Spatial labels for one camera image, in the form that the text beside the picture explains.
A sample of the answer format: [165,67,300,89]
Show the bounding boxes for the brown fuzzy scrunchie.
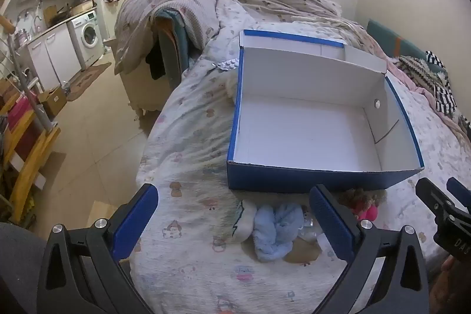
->
[336,189,387,211]

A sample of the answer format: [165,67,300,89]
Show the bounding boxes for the light blue fluffy sock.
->
[252,202,304,262]

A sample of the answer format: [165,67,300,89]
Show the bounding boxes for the blue white cardboard box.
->
[227,29,425,194]

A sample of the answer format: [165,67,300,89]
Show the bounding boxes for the pink plush toy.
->
[352,204,378,222]

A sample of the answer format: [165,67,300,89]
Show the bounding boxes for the brown cardboard piece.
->
[283,237,322,265]

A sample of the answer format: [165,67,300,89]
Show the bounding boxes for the clear plastic packet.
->
[298,206,323,244]

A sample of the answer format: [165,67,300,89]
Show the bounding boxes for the person's right hand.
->
[429,256,471,314]

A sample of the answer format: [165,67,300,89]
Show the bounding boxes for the black white striped cloth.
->
[396,51,457,118]

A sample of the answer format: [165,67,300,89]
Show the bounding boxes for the white patterned bed quilt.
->
[130,0,471,314]

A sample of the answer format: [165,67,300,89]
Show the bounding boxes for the teal headboard cushion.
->
[366,19,446,72]

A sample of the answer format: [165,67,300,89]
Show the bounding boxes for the small cardboard box on floor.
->
[38,86,67,119]

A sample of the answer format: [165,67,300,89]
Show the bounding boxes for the brown floor mat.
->
[67,62,111,102]

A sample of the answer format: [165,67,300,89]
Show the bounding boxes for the white kitchen cabinet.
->
[27,23,82,90]

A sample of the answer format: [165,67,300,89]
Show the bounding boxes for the teal orange folded blanket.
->
[145,9,191,91]

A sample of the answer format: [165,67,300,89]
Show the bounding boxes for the white washing machine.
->
[66,9,105,71]

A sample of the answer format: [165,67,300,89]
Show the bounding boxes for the silver pill blister pack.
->
[213,57,239,72]

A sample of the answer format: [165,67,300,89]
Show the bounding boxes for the beige patterned blanket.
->
[114,0,376,73]

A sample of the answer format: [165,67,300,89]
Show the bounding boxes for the yellow wooden ladder frame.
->
[1,95,61,228]

